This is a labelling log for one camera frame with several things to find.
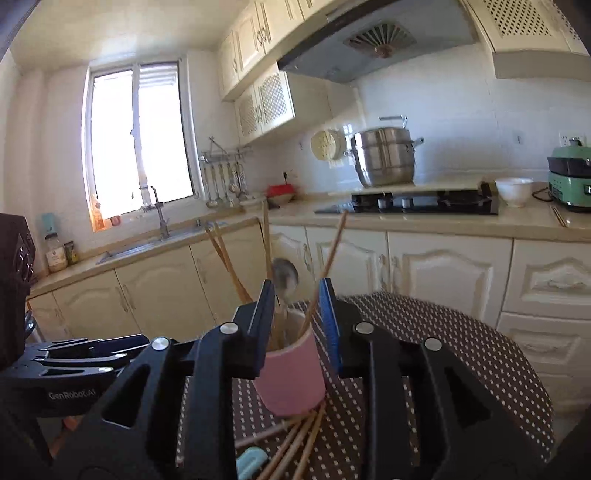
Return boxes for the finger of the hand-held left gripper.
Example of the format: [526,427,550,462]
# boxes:
[46,334,151,359]
[28,353,140,377]

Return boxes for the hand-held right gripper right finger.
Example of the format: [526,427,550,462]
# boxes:
[318,277,546,480]

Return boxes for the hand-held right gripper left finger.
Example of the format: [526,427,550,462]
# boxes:
[51,279,278,480]

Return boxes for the metal spoon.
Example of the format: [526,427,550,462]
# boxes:
[271,257,301,342]

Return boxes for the pink cup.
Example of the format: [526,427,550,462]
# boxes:
[253,309,328,416]

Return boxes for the bunch of wooden chopsticks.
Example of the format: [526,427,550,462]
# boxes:
[205,200,348,480]

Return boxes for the clear jar with white label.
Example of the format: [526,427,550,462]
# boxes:
[46,233,68,274]

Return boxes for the stainless steel sink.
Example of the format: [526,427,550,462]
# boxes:
[96,220,229,265]

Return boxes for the dark brown carved furniture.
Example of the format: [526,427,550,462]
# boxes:
[0,212,38,370]

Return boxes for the hanging steel ladle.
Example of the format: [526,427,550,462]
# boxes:
[205,164,219,208]
[221,162,235,207]

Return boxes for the orange bottle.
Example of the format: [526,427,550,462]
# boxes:
[91,194,106,232]

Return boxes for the steel kitchen faucet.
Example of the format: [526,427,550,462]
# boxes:
[139,186,171,240]

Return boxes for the black gas cooktop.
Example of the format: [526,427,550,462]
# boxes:
[314,182,500,216]

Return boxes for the stainless steel steamer pot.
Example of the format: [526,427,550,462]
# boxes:
[349,115,424,188]

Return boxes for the cream colander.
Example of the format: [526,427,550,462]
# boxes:
[310,129,346,162]

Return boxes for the white framed window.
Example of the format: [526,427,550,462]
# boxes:
[83,60,206,227]

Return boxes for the small lattice door cabinet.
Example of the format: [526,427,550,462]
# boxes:
[235,69,333,146]

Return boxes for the white bowl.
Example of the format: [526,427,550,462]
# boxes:
[495,177,534,208]

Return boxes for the grey range hood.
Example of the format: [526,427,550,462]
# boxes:
[277,0,481,85]

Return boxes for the green multicooker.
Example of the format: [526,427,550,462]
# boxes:
[547,137,591,213]

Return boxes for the wide lattice door cabinet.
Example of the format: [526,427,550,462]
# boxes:
[462,0,591,81]

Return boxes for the metal wall utensil rack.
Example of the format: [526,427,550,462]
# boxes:
[199,136,254,164]

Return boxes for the cream upper wall cabinets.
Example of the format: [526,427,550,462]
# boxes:
[217,0,333,102]

